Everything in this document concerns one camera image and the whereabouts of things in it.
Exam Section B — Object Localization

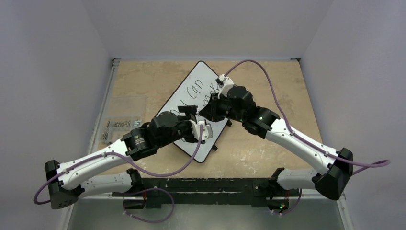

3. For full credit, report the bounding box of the white whiteboard black frame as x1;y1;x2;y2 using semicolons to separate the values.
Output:
156;60;236;164

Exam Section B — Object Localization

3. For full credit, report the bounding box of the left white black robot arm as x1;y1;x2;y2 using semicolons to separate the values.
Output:
41;105;213;209

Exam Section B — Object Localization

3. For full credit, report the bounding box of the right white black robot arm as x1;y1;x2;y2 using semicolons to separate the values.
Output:
199;86;353;200

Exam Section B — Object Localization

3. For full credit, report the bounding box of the clear plastic screw box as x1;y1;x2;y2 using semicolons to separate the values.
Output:
100;96;146;144

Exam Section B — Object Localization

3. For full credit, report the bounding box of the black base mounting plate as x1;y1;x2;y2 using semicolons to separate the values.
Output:
112;169;299;209

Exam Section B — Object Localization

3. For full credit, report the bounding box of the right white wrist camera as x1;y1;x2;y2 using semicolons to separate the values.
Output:
216;74;235;99

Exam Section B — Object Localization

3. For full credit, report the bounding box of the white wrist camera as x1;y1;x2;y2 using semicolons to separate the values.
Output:
216;74;235;99
194;120;213;141

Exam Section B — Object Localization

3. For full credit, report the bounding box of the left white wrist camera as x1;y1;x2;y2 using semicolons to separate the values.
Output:
194;120;213;141

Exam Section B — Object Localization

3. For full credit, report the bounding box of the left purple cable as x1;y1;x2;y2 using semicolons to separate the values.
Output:
33;124;204;223

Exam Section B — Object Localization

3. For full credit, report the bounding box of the purple cable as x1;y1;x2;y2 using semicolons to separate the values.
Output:
224;59;391;217
33;124;204;223

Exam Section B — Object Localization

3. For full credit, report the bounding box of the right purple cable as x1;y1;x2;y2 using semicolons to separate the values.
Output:
224;59;391;217

